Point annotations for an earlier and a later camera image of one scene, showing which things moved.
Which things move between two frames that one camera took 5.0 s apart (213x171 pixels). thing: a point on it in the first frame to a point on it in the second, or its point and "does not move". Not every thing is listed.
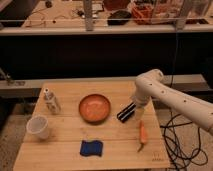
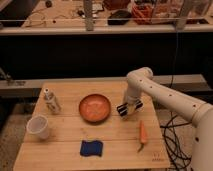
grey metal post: [88, 15] does not move
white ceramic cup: [38, 125] does not move
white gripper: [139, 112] to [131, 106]
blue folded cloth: [91, 148] does not move
